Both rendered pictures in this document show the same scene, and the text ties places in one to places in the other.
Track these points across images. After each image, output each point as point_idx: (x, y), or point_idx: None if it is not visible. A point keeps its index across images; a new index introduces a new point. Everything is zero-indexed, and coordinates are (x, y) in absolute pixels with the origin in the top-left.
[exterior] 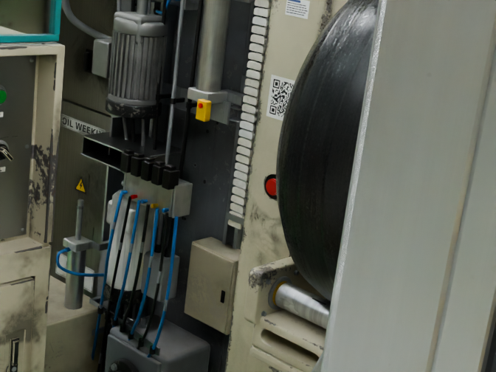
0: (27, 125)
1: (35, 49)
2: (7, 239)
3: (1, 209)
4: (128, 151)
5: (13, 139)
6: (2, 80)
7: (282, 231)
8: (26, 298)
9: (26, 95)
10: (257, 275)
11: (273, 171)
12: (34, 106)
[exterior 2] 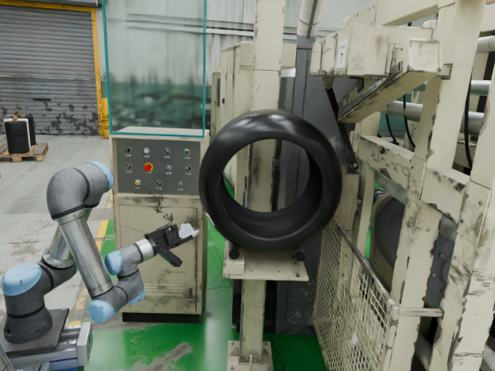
0: (198, 162)
1: (192, 139)
2: (193, 195)
3: (190, 185)
4: (245, 177)
5: (193, 165)
6: (188, 148)
7: (246, 205)
8: (194, 213)
9: (197, 153)
10: None
11: (247, 183)
12: (200, 157)
